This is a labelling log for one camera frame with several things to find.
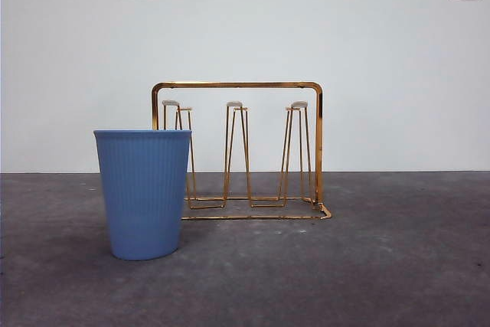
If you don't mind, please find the blue ribbed plastic cup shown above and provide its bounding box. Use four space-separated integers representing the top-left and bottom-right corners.
93 129 193 261

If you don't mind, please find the gold wire cup rack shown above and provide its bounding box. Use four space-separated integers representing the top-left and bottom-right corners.
150 80 333 221

